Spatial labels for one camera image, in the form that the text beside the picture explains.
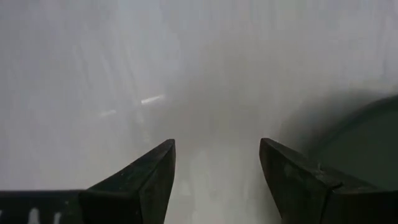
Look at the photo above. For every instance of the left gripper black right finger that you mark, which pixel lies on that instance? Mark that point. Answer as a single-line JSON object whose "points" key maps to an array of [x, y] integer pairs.
{"points": [[304, 189]]}

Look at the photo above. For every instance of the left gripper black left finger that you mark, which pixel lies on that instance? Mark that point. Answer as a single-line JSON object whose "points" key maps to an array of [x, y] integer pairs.
{"points": [[143, 186]]}

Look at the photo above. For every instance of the dark green plate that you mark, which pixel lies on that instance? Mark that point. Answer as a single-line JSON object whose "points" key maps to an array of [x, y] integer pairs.
{"points": [[367, 149]]}

